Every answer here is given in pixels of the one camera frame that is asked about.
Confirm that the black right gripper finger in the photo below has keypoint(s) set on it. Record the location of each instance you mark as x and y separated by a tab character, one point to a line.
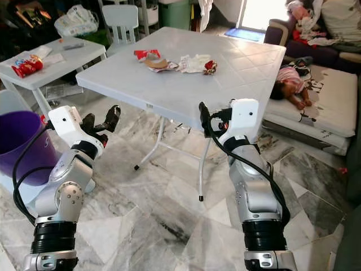
205	118

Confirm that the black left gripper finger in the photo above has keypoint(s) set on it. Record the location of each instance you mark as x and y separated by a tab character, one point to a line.
88	121
113	117

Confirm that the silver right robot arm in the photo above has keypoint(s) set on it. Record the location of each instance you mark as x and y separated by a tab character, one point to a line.
256	195

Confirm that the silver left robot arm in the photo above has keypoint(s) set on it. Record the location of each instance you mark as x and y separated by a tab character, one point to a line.
59	195

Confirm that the purple plastic rubbish bin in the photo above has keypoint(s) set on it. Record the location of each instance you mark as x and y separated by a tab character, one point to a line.
20	144

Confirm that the green plastic bin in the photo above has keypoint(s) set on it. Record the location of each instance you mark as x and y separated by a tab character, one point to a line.
174	14

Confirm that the large white plastic folding table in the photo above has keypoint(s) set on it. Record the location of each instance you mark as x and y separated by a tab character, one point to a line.
214	84

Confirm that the crumpled red snack wrapper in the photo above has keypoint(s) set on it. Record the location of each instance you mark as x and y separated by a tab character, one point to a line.
211	68

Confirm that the crumpled white plastic wrapper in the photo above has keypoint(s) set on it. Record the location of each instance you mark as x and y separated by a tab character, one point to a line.
192	63

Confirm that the small white plastic table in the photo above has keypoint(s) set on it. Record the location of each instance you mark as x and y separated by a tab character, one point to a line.
67	59

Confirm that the torn brown printed carton piece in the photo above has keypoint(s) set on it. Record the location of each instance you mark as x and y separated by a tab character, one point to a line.
158	64

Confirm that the torn red cardboard piece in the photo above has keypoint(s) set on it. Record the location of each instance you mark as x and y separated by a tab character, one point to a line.
146	55

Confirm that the white paper sheet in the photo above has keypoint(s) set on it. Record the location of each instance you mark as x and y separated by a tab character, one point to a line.
53	58

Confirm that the grey remote control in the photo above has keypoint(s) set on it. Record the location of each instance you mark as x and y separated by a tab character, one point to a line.
73	46

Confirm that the sleeping child pink shirt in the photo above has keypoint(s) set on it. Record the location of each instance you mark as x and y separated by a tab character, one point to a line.
290	82

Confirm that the red snack packet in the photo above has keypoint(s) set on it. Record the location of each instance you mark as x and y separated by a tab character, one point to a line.
27	66

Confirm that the blue door mat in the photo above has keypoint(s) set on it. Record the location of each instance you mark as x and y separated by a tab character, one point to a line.
243	34

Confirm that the blue and white packet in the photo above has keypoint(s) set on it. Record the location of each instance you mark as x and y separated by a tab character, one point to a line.
18	58

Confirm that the white plastic child chair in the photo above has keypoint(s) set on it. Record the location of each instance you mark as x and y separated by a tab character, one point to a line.
120	18

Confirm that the white plastic bag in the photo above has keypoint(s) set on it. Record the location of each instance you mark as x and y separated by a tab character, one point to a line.
76	22

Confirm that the hanging white cloth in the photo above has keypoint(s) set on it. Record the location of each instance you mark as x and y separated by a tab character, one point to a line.
205	14

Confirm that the white floor mattress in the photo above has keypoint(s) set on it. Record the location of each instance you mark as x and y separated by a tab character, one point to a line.
333	107

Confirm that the dark purple sofa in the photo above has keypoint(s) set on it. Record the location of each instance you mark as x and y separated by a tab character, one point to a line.
316	53

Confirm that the doll in red clothes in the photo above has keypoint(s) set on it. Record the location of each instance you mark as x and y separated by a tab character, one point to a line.
304	22

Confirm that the beige sofa pillow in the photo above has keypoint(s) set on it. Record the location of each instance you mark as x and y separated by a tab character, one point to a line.
341	20

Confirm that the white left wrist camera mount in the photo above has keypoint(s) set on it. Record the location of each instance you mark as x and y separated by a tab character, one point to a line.
69	125

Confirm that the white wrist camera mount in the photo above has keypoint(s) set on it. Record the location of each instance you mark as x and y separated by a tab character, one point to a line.
243	118
69	125

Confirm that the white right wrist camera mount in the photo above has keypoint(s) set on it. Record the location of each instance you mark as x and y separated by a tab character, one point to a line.
243	118

